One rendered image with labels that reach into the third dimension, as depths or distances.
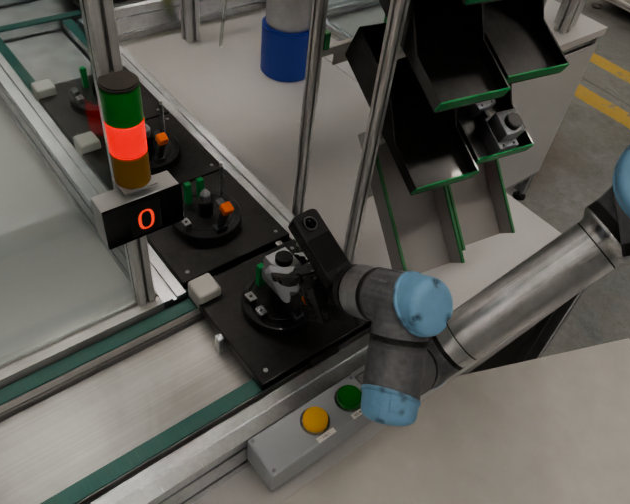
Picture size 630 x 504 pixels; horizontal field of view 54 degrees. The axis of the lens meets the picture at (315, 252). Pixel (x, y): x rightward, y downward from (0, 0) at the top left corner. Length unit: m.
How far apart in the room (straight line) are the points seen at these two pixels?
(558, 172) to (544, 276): 2.51
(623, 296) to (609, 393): 1.55
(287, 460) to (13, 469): 0.41
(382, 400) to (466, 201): 0.59
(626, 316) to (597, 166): 1.01
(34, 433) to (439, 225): 0.79
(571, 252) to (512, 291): 0.09
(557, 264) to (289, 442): 0.47
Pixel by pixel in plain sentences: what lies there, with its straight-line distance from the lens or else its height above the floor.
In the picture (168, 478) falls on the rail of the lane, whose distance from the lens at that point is 0.96.
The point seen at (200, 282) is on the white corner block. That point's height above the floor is 0.99.
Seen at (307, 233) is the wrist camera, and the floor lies 1.22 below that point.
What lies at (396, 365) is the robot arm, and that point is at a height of 1.21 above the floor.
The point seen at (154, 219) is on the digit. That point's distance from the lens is 0.93.
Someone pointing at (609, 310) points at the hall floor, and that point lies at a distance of 2.76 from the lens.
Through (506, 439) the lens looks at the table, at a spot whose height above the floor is 0.86.
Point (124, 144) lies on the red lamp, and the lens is 0.84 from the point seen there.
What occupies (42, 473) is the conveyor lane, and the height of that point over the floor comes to 0.92.
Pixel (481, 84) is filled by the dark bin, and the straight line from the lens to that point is 1.00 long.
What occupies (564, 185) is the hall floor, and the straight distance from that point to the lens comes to 3.28.
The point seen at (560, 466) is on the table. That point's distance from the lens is 1.20.
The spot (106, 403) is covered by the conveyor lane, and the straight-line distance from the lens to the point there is 1.08.
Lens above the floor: 1.83
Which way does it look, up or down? 46 degrees down
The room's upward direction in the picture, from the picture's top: 8 degrees clockwise
